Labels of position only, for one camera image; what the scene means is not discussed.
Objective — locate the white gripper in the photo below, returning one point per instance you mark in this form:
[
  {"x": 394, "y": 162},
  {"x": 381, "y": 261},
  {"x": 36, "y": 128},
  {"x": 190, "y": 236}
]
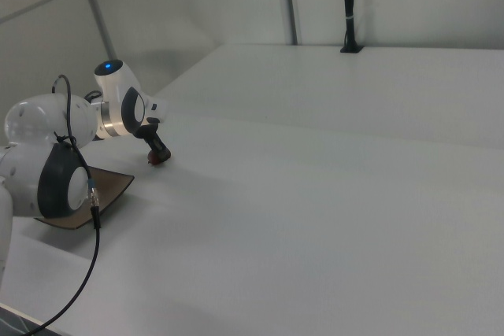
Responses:
[{"x": 156, "y": 107}]

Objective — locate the small round dark red food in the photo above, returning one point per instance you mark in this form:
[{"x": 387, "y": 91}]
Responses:
[{"x": 154, "y": 159}]

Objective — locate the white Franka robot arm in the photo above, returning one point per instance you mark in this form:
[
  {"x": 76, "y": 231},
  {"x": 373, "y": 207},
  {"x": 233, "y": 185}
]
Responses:
[{"x": 43, "y": 147}]

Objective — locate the dark brown square ceramic plate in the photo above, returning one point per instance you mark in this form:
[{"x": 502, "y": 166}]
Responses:
[{"x": 108, "y": 190}]

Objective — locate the black square pole base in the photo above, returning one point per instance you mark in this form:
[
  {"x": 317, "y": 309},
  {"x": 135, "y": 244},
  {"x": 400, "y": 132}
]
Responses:
[{"x": 351, "y": 50}]

